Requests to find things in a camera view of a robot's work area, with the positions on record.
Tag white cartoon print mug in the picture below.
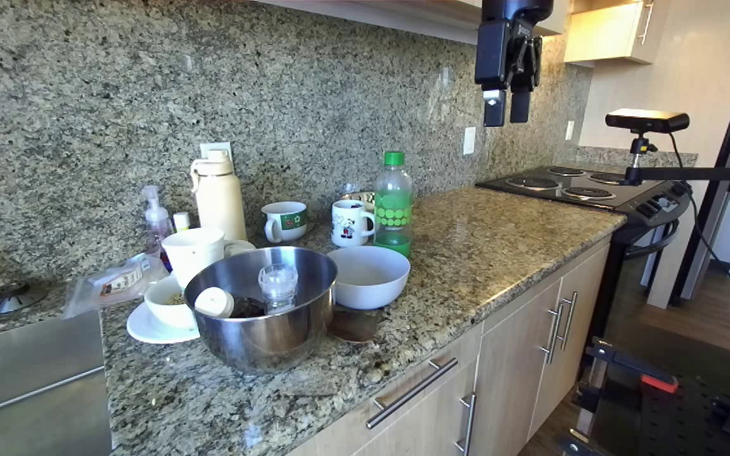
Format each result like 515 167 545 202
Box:
328 198 380 250

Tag white saucer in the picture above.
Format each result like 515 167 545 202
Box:
124 299 202 347

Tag deep steel mixing bowl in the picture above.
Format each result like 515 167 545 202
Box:
181 242 339 375

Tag black cooktop stove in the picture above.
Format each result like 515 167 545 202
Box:
473 162 695 340

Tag black perforated base board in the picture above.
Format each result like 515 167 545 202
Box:
562 369 730 456

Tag beige squeeze bottle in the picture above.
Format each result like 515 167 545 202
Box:
188 150 250 248

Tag clear plastic bag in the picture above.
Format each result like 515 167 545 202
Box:
63 250 170 317

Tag white mug green band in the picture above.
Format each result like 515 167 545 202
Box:
260 199 309 245

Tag white ceramic bowl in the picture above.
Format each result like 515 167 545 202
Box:
326 242 412 311

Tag white egg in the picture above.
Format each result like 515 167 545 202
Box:
193 284 238 322

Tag lower wood cabinets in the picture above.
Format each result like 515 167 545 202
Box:
287 235 616 456

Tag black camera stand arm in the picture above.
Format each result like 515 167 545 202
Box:
620 132 730 202

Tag tall white cup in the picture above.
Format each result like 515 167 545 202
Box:
160 224 231 290

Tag black stereo camera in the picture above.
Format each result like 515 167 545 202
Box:
603 107 691 134

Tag blue clamp red tip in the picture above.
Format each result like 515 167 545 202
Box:
584 337 681 398

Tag silver drawer handle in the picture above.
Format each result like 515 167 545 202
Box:
365 351 461 430

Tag upper wood cabinet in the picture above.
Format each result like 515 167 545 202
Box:
254 0 573 47
562 0 655 69

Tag white teacup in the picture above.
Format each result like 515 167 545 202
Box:
141 274 199 332

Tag green plastic soda bottle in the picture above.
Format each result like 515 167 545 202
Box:
371 150 416 260

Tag soap dispenser bottle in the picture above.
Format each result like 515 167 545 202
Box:
138 183 174 252

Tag small clear plastic bottle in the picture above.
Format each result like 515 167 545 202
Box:
256 260 302 311

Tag steel kitchen sink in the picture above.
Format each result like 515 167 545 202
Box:
0 307 114 456

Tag silver cabinet handle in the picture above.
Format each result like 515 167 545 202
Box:
539 297 565 368
454 390 479 456

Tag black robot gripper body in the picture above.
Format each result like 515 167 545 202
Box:
473 0 555 91

